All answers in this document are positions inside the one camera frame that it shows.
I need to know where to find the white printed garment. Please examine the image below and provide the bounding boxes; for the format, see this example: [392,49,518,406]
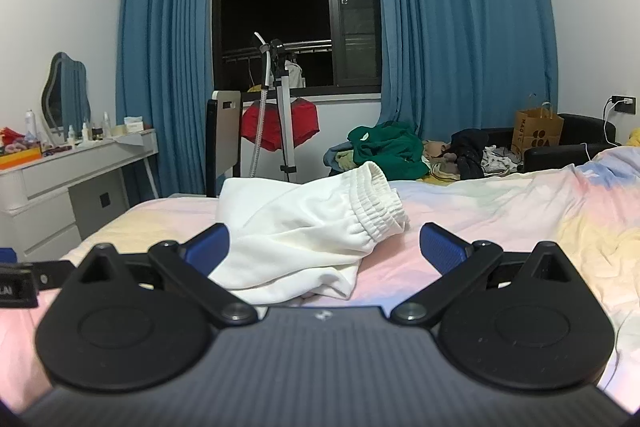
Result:
[481,145,522,176]

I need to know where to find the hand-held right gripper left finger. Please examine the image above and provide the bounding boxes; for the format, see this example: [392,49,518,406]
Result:
[70,223,259,329]

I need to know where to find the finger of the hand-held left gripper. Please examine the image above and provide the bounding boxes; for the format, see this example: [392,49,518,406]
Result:
[30,260,76,292]

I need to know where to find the black sofa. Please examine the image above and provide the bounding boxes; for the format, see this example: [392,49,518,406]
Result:
[519,113,622,174]

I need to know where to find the red garment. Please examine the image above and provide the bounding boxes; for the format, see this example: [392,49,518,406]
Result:
[241,98,320,153]

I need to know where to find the white pants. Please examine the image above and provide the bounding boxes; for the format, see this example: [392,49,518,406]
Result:
[207,161,411,304]

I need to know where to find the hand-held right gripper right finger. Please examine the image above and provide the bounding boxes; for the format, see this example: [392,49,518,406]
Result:
[390,223,581,327]

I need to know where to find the pastel tie-dye blanket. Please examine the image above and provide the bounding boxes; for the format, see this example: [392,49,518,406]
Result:
[0,146,640,413]

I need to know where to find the wall outlet with charger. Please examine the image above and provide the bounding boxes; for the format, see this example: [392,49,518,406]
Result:
[610,95,637,116]

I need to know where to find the brown paper bag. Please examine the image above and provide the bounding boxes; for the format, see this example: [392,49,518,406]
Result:
[511,94,565,158]

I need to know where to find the garment steamer stand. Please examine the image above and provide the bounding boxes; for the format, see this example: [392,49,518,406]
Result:
[248,32,302,184]

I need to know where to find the dark garment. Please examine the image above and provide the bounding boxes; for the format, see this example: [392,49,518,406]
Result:
[449,129,492,180]

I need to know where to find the orange box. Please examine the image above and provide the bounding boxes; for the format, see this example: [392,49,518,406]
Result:
[0,147,44,171]

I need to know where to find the blue curtain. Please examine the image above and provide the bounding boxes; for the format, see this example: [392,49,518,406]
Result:
[115,0,217,198]
[371,0,559,168]

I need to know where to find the white hanging garment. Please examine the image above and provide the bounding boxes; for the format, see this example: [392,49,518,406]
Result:
[284,59,306,89]

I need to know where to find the white charging cable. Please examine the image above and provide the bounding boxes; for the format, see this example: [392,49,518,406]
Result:
[574,99,622,168]

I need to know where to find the wavy framed mirror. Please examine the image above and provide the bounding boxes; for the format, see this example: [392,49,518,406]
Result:
[41,52,92,131]

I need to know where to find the green garment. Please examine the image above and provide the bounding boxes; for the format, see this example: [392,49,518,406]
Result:
[348,120,430,180]

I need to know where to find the black and beige chair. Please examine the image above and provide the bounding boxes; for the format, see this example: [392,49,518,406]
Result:
[205,90,244,199]

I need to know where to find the beige garment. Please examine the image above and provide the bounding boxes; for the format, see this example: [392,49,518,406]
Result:
[423,139,457,181]

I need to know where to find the white dressing table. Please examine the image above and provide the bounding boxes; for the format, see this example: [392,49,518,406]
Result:
[0,128,160,264]

